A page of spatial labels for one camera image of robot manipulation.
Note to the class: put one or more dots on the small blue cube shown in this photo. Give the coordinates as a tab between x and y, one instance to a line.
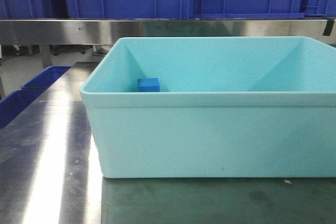
148	85

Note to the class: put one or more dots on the light teal plastic tub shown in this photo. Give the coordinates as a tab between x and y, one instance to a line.
213	141

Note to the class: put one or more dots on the blue bin beside table far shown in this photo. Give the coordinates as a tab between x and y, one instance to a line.
45	79

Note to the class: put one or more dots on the blue bin beside table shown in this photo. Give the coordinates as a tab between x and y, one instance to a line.
15	103
45	79

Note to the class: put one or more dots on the blue bin beside table near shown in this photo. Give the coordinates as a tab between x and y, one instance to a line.
15	103

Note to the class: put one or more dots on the black tape strip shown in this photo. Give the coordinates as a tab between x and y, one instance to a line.
328	27

